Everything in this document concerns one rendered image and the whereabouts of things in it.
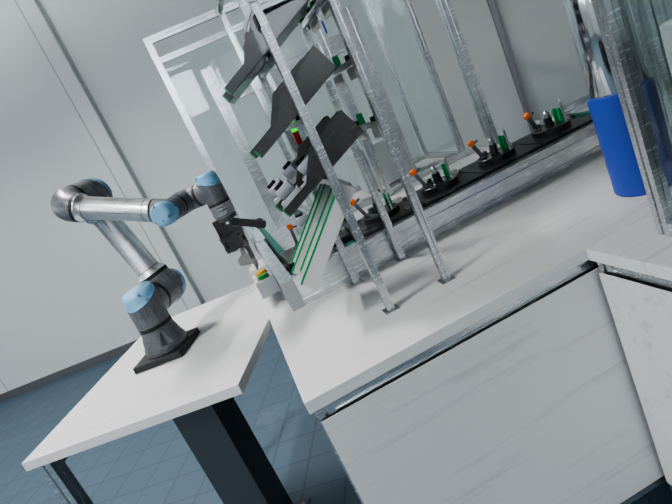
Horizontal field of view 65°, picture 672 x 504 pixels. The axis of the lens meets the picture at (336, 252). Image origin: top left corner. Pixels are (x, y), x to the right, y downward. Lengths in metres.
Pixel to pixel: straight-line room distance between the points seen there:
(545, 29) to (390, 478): 4.16
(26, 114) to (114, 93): 0.88
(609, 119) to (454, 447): 0.89
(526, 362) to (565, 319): 0.14
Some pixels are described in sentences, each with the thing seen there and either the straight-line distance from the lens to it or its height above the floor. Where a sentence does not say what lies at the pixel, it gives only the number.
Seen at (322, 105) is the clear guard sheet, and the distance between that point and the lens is 3.20.
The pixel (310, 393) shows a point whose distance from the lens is 1.19.
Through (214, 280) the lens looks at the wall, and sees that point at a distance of 5.32.
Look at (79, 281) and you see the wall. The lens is 5.89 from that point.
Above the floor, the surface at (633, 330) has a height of 0.66.
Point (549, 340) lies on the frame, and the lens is 1.35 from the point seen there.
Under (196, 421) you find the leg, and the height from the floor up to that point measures 0.61.
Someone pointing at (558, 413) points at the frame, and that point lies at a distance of 1.44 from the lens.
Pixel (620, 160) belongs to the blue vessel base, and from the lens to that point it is 1.55.
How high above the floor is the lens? 1.39
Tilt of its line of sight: 14 degrees down
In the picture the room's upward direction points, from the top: 25 degrees counter-clockwise
